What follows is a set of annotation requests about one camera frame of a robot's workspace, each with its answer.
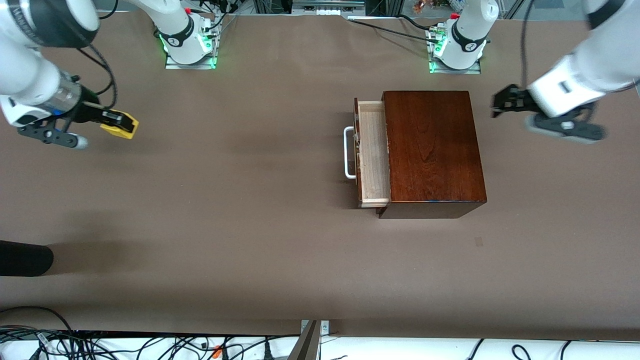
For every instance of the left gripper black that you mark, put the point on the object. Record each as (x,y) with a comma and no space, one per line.
(520,101)

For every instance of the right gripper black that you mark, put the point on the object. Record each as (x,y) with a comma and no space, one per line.
(88,110)

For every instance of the yellow block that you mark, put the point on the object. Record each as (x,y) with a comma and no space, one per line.
(122,131)

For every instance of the light wood drawer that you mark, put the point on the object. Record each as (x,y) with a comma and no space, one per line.
(375,160)

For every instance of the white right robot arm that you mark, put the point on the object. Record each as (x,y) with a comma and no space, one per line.
(25,75)

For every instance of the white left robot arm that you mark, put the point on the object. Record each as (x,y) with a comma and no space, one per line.
(600,65)

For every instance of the dark brown wooden cabinet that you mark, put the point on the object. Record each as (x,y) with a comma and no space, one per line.
(440,165)

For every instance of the brown table cover sheet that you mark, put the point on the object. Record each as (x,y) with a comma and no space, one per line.
(200,200)

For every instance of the black cylinder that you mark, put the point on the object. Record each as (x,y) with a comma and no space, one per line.
(25,258)

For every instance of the grey power strip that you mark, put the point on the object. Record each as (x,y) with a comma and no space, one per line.
(327,7)

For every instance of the orange connector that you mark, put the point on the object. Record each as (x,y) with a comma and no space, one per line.
(217,352)

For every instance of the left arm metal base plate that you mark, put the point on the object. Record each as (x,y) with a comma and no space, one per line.
(475,71)

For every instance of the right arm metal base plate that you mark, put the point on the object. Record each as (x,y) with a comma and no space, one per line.
(172,66)

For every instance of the small metal bracket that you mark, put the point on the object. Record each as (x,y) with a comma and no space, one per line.
(325,327)

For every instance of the dark slanted post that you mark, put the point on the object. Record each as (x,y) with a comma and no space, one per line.
(306,347)

